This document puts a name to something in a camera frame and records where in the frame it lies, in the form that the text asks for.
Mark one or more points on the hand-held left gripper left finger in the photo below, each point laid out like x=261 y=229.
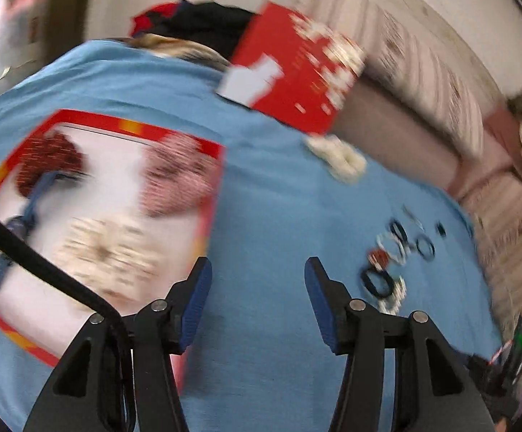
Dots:
x=197 y=299

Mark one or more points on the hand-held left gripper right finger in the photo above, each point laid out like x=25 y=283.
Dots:
x=321 y=306

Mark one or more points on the red cardboard tray box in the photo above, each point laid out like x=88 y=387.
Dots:
x=85 y=119

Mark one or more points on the white cherry print scrunchie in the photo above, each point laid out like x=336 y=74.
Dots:
x=107 y=252

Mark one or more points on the silver hair pin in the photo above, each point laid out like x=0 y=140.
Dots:
x=411 y=216

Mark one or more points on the pink checked scrunchie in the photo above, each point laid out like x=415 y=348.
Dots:
x=177 y=173

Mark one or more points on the small black clip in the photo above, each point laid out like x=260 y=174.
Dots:
x=442 y=229

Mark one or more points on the dark red dotted scrunchie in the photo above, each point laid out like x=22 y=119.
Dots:
x=49 y=162

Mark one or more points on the red flowered box lid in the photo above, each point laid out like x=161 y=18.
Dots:
x=297 y=81

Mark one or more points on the pile of dark clothes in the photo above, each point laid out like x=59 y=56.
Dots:
x=206 y=22

